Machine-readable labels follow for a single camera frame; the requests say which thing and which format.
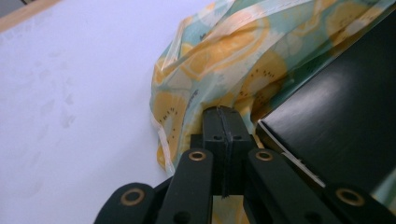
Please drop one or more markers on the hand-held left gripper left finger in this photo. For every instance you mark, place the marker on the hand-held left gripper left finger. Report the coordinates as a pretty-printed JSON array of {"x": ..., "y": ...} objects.
[{"x": 214, "y": 133}]

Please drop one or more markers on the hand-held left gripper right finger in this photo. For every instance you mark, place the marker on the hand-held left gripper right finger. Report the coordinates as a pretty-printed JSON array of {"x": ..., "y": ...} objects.
[{"x": 238, "y": 133}]

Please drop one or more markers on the orange slice print plastic bag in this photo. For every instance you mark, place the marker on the orange slice print plastic bag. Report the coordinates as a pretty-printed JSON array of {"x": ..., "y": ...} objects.
[{"x": 243, "y": 59}]

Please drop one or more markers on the glossy black box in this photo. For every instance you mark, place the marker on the glossy black box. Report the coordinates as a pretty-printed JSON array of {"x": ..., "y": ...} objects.
[{"x": 336, "y": 115}]

